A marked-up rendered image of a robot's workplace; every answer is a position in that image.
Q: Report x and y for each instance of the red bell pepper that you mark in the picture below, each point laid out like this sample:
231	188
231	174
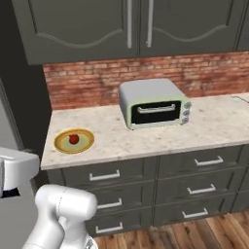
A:
74	139

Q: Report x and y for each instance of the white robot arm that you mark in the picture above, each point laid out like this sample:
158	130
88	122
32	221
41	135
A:
64	207

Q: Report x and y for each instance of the grey oven knob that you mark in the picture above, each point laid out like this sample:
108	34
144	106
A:
186	113
185	120
187	105

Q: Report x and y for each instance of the dark grey cupboard door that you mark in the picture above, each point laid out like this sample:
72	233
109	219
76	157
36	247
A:
243	22
81	26
194	22

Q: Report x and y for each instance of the dark grey drawer front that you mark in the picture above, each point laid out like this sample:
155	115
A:
181	162
136	197
171	191
168	214
136	220
136	170

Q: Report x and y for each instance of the grey toaster oven microwave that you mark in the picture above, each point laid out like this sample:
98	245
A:
147	90

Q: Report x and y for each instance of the yellow green plate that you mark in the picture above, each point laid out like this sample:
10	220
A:
61	144

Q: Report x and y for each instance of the black glass oven door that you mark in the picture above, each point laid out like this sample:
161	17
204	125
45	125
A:
155	116

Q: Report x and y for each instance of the dark grey cupboard run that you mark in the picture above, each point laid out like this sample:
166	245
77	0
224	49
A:
242	194

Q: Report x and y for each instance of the grey fridge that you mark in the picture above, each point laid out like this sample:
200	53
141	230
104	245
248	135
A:
6	129

